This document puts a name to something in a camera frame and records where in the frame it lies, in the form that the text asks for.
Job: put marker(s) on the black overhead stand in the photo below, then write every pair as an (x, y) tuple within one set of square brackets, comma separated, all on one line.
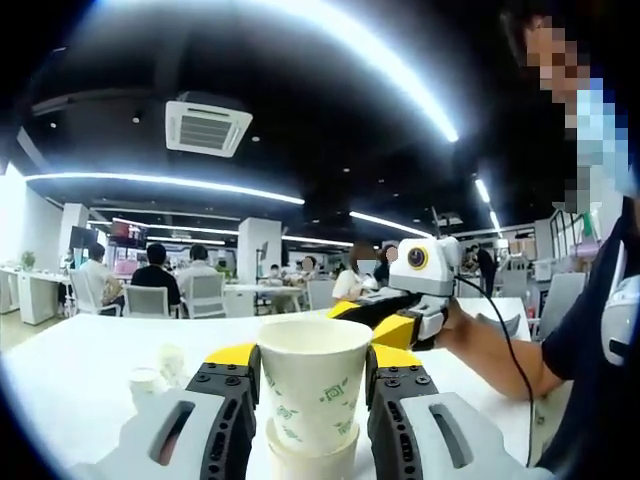
[(447, 218)]

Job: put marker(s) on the green hanging item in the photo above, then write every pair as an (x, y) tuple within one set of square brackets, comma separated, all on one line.
[(590, 226)]

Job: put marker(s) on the grey curved chair back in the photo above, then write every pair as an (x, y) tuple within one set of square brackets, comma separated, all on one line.
[(500, 330)]

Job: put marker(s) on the white low cabinet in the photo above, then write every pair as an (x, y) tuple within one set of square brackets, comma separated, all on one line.
[(27, 297)]

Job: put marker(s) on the wall screen with red picture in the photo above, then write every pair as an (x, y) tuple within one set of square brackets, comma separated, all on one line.
[(129, 230)]

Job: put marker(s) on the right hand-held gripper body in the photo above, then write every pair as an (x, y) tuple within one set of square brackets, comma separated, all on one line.
[(425, 272)]

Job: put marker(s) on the white office chair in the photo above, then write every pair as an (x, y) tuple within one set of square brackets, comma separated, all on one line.
[(206, 296), (82, 295), (146, 301)]

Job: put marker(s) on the ceiling light strip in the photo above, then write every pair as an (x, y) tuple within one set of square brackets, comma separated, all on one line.
[(430, 100), (150, 177), (495, 224), (390, 222), (482, 191)]

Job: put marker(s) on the white grey worn device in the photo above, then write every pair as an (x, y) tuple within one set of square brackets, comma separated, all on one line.
[(622, 320)]

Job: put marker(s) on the grey office chair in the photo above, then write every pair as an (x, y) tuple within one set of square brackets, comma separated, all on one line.
[(560, 305)]

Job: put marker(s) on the black monitor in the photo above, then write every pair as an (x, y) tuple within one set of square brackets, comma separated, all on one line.
[(84, 236)]

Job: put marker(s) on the potted green plant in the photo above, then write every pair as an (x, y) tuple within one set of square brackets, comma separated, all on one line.
[(28, 260)]

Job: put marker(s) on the person's head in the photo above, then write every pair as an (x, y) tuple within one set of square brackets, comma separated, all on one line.
[(515, 35)]

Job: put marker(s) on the ceiling air conditioner unit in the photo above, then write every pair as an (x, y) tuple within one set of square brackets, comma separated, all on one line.
[(207, 125)]

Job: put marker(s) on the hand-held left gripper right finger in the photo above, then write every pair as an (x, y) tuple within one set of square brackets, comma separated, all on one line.
[(400, 415)]

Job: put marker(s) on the black tripod stand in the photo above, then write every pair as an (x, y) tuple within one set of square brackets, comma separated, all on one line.
[(262, 248)]

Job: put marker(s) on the person's right hand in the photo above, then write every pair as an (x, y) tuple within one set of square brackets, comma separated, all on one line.
[(457, 327)]

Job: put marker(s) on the nested paper cup stack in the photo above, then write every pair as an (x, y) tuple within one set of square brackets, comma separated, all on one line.
[(310, 467)]

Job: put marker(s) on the white table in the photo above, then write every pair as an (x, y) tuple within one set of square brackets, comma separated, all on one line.
[(65, 360)]

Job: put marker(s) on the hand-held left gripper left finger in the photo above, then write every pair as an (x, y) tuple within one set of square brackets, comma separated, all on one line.
[(225, 415)]

